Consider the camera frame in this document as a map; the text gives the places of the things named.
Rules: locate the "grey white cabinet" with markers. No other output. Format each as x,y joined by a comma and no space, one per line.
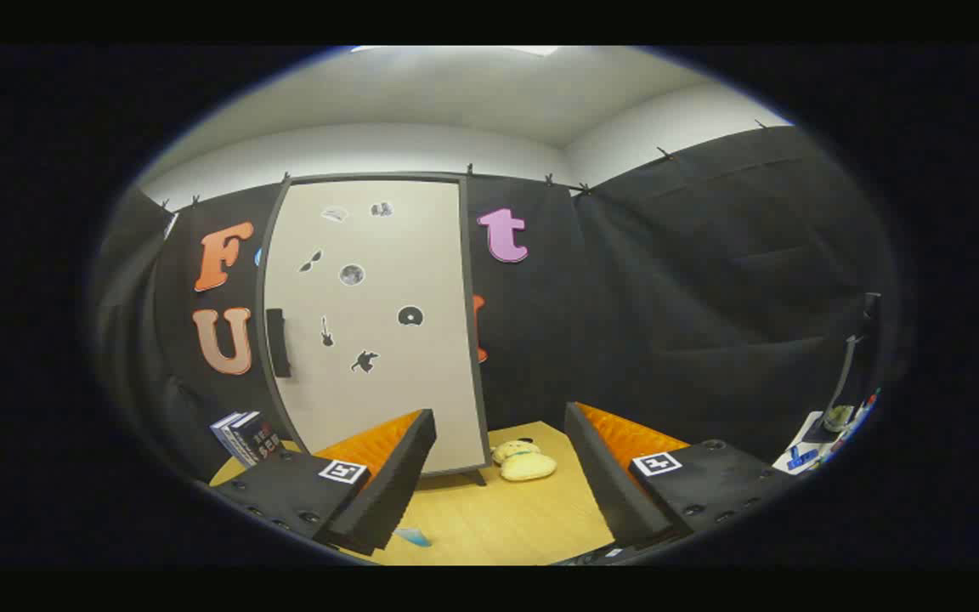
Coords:
470,323

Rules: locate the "black stand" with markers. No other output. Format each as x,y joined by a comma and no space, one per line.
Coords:
859,340

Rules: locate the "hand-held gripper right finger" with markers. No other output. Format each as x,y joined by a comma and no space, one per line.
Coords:
604,476

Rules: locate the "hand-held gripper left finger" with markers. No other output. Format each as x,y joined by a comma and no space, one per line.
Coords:
387,484

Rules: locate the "white blue cosmetic tube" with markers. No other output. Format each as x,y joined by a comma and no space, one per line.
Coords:
414,536

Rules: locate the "yellow plush toy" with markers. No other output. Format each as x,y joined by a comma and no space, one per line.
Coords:
528,466

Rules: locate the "light blue book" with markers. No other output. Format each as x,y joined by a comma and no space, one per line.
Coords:
219,427

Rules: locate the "white side table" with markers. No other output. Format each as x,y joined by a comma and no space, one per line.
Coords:
800,455

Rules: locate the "black backdrop cloth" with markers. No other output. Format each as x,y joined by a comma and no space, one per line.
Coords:
668,297

